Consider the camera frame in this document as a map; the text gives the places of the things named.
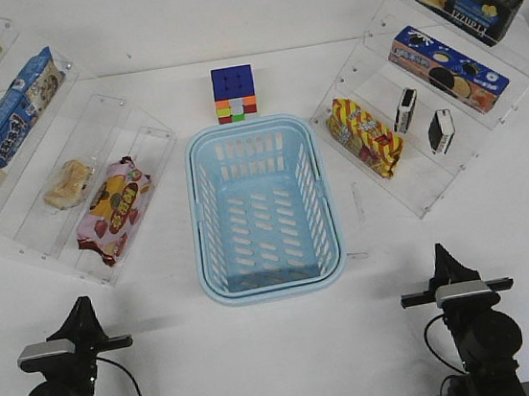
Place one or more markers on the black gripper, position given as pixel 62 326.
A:
pixel 448 270
pixel 82 323

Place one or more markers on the bread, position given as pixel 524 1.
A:
pixel 68 184

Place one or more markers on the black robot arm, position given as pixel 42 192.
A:
pixel 486 340
pixel 68 358

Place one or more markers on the black white tissue pack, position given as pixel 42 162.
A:
pixel 405 110

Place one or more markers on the light blue plastic basket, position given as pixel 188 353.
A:
pixel 263 216

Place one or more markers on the pink strawberry snack pack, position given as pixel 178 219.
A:
pixel 115 211

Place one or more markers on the red yellow striped snack bag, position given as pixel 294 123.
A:
pixel 365 137

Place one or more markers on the clear acrylic right shelf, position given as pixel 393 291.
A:
pixel 376 83

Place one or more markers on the clear acrylic shelf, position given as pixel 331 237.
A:
pixel 376 83
pixel 82 122

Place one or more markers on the clear acrylic left shelf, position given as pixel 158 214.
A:
pixel 82 122

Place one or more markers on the blue orange cookie box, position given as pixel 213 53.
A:
pixel 448 70

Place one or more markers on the colourful puzzle cube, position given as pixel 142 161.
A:
pixel 234 93

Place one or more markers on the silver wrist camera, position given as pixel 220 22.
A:
pixel 45 355
pixel 459 291

